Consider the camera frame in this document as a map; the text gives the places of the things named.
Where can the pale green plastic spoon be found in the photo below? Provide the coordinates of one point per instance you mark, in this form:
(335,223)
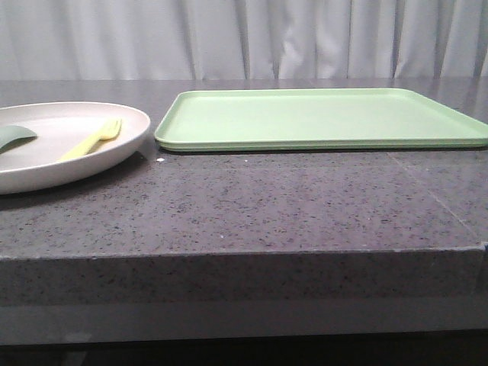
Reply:
(13,136)

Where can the green plastic tray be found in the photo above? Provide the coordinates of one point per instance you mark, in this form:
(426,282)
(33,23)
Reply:
(317,118)

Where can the grey pleated curtain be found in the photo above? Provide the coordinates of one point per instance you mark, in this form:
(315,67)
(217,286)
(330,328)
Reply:
(198,40)

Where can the white round plate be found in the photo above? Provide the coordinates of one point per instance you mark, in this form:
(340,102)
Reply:
(59,127)

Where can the yellow plastic fork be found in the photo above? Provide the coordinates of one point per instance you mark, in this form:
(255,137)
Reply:
(109,130)

